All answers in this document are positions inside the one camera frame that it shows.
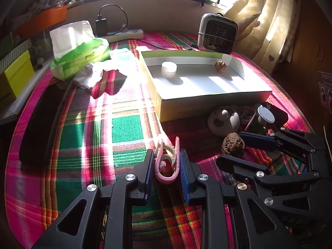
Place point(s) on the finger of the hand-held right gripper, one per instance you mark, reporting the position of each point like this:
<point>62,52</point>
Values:
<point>256,140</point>
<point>233,164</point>

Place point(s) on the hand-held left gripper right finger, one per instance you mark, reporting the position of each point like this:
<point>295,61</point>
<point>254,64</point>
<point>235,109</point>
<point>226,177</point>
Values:
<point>184,179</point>

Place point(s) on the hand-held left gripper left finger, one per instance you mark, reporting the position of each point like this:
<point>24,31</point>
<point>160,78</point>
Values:
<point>150,176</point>

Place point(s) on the pink clip with red bead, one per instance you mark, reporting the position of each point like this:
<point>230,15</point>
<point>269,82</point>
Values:
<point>166,177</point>

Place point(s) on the brown walnut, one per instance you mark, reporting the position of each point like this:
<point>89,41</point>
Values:
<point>233,144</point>
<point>220,66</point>

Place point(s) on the green spool with white top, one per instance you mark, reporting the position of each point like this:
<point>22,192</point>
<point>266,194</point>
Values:
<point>263,114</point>

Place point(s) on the white round ceramic figure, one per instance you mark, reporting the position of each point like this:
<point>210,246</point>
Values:
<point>224,123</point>

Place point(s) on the white shallow cardboard box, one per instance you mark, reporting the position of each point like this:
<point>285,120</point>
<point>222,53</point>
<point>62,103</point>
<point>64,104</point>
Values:
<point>197,83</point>

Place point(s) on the black rectangular object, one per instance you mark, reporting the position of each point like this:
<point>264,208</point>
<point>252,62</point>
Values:
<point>278,115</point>

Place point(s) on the plaid pink green cloth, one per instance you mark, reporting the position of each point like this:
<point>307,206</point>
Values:
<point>77,134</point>

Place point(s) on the black speaker box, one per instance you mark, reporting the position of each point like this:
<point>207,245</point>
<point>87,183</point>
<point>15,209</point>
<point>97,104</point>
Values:
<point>325,90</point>

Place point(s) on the white plastic jar lid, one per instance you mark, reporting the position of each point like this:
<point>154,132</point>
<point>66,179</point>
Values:
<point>169,69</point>

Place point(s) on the small grey fan heater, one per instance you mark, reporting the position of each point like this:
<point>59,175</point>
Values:
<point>216,35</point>

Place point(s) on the crumpled white tissue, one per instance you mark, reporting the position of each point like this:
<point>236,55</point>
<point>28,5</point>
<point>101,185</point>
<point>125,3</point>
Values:
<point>90,74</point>

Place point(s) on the long black case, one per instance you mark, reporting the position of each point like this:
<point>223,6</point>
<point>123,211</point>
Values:
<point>39,124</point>

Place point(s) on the cream heart-print curtain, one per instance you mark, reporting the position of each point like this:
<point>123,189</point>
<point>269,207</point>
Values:
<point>272,18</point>

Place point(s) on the light blue packet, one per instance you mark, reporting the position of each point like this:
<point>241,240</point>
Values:
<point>122,54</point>

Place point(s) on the green tissue pack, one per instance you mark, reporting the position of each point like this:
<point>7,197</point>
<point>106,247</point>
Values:
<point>77,51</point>

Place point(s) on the white power strip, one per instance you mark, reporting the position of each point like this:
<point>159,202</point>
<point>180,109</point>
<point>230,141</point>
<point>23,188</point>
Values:
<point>124,33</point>

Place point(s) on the black charger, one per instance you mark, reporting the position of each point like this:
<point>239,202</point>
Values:
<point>101,26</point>

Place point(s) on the yellow-green box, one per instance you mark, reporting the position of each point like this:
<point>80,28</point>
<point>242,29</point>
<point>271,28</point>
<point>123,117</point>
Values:
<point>16,72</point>

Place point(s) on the green striped box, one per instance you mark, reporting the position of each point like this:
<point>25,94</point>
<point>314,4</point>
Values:
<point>13,48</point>

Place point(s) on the orange container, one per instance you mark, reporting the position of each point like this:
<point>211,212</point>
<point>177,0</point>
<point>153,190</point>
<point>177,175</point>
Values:
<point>44,18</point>

